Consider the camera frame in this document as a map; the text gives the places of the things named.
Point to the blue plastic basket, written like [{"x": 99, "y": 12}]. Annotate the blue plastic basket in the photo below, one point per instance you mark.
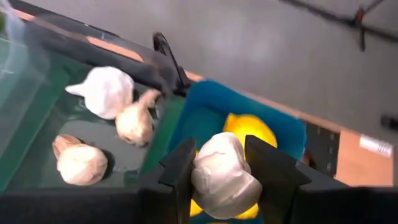
[{"x": 217, "y": 99}]

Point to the yellow lemon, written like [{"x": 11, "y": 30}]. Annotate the yellow lemon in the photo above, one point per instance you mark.
[
  {"x": 247, "y": 214},
  {"x": 248, "y": 127}
]

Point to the bright white garlic bulb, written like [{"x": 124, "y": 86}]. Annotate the bright white garlic bulb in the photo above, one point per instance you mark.
[{"x": 105, "y": 90}]

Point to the green table mat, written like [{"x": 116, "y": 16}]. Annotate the green table mat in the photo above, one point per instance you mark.
[{"x": 161, "y": 130}]

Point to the white label sticker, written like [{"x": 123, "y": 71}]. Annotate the white label sticker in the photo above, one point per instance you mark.
[{"x": 376, "y": 145}]

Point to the beige garlic bulb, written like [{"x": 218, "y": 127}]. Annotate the beige garlic bulb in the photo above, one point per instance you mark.
[
  {"x": 224, "y": 180},
  {"x": 133, "y": 124},
  {"x": 81, "y": 165}
]

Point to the black tripod stand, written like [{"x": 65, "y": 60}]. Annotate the black tripod stand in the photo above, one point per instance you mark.
[{"x": 362, "y": 34}]

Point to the black clamp bracket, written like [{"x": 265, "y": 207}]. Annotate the black clamp bracket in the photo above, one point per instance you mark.
[{"x": 168, "y": 56}]

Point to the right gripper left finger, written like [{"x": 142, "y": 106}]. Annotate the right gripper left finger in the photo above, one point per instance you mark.
[{"x": 174, "y": 202}]

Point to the smoky grey plastic basket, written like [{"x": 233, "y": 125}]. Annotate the smoky grey plastic basket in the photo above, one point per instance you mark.
[{"x": 124, "y": 161}]

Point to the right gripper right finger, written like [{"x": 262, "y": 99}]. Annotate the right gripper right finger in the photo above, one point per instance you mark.
[{"x": 295, "y": 205}]

